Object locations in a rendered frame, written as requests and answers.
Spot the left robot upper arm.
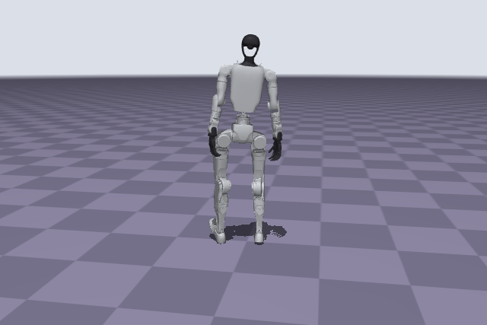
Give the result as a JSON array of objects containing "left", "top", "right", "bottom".
[{"left": 216, "top": 65, "right": 233, "bottom": 107}]

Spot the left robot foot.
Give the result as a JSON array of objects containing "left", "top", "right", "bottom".
[{"left": 208, "top": 218, "right": 226, "bottom": 244}]

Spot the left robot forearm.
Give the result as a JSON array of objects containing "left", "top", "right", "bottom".
[{"left": 208, "top": 95, "right": 222, "bottom": 134}]

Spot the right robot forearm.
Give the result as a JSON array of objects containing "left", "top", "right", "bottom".
[{"left": 270, "top": 101, "right": 283, "bottom": 138}]

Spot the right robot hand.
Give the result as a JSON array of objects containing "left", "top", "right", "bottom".
[{"left": 268, "top": 132, "right": 282, "bottom": 161}]

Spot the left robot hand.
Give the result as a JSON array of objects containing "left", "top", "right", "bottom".
[{"left": 208, "top": 127, "right": 220, "bottom": 157}]

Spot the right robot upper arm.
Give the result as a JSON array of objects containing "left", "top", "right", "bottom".
[{"left": 264, "top": 69, "right": 279, "bottom": 111}]

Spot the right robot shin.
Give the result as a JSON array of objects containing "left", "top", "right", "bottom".
[{"left": 253, "top": 182, "right": 265, "bottom": 233}]

